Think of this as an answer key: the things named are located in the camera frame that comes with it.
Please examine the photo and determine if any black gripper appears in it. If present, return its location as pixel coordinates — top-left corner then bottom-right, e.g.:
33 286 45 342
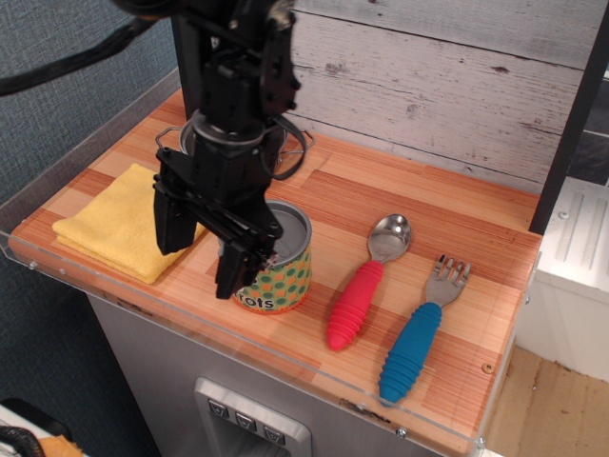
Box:
153 128 282 299

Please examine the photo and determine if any peas and carrots can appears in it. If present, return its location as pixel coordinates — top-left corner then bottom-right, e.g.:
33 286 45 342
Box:
233 200 312 314

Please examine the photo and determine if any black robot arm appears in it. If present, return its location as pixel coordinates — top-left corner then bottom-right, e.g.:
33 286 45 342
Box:
154 1 300 299

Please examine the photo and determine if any stainless steel pot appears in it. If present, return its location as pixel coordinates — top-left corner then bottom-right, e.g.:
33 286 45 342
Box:
155 121 316 181

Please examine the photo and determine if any folded yellow cloth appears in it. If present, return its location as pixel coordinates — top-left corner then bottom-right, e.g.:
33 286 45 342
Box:
52 164 186 285

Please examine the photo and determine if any clear acrylic edge guard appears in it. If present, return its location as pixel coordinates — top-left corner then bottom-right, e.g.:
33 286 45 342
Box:
1 73 540 456

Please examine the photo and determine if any grey dispenser button panel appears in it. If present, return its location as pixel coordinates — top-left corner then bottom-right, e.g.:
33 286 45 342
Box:
194 377 313 456

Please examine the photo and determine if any orange object bottom left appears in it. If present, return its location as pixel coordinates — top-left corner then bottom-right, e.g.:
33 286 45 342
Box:
39 435 85 457

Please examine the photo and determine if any white toy cabinet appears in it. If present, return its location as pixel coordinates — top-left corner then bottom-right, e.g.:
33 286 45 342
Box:
515 178 608 381

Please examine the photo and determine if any red handled spoon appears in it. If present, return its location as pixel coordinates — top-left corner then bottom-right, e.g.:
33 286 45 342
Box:
326 214 411 350

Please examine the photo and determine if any blue handled fork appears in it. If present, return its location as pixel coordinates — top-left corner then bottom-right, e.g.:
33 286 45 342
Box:
379 255 471 406

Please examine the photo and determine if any black left frame post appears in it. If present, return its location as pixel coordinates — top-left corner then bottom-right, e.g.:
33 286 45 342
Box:
171 1 218 120

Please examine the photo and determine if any black frame post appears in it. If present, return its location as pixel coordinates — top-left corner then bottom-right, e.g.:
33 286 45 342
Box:
171 1 218 120
528 7 608 235

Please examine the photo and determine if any black braided cable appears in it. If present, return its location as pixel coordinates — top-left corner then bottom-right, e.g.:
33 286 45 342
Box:
0 0 191 98

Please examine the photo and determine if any black right frame post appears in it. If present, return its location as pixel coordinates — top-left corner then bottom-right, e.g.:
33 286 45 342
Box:
528 7 608 235

